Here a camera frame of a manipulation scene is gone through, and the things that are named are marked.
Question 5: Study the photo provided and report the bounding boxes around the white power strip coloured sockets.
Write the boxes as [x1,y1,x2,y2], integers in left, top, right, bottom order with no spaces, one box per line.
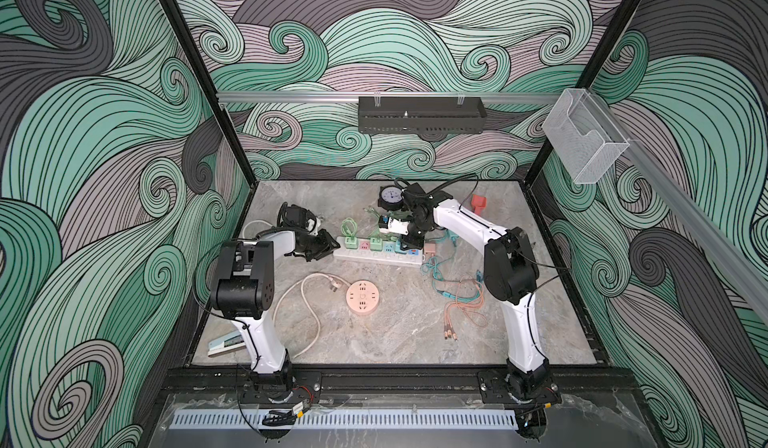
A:
[239,218,426,267]

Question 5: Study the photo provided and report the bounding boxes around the teal charger plug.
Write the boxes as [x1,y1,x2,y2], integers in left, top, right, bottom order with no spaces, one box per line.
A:
[383,241,403,253]

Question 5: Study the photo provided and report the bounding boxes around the aluminium rail right wall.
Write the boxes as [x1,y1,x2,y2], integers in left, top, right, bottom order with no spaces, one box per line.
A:
[595,96,767,321]

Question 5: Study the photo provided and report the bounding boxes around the black pressure gauge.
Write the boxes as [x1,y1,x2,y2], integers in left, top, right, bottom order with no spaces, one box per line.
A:
[377,185,404,211]

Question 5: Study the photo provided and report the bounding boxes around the pink usb cable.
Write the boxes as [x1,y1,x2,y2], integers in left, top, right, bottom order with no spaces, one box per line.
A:
[442,279,490,342]

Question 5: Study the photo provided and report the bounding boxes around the teal stapler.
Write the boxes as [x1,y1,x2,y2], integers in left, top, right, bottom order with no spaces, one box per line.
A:
[207,331,245,357]

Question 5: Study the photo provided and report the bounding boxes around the pink round socket with cable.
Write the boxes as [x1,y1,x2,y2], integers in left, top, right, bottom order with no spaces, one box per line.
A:
[271,272,381,358]

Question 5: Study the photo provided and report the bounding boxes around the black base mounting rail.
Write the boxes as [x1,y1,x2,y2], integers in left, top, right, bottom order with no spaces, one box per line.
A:
[162,364,637,407]

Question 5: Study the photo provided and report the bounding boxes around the aluminium rail wall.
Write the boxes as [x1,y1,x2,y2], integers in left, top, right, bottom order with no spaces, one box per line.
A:
[595,96,767,321]
[216,90,560,106]

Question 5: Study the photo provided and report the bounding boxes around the aluminium rail back wall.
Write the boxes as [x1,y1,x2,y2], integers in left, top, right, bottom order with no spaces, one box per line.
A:
[216,90,560,106]

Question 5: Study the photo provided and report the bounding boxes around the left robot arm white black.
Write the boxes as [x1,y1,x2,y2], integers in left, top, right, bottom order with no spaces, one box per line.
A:
[210,202,340,376]

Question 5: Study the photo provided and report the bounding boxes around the clear plastic wall holder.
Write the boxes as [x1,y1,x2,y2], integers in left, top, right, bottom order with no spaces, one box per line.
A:
[542,88,629,185]

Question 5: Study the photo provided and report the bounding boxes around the pink charger plug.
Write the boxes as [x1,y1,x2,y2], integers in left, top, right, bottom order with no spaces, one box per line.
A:
[423,242,437,258]

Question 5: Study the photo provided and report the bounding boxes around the black perforated metal tray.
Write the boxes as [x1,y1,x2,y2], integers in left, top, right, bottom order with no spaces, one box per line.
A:
[357,98,488,139]

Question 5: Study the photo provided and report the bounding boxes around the light green charger plug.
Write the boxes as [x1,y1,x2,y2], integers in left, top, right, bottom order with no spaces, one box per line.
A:
[340,217,359,250]

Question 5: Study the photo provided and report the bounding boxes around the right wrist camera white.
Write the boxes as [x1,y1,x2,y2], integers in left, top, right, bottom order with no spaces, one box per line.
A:
[378,215,410,235]

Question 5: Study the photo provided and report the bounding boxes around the red plastic clamp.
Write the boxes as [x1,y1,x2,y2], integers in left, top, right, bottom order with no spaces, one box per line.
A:
[470,194,487,215]

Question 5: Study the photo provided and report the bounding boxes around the white slotted cable duct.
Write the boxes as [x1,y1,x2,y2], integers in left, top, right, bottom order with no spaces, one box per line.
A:
[169,408,518,431]

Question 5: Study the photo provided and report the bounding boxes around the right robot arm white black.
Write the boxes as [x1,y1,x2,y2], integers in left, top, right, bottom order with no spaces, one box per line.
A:
[386,178,549,399]

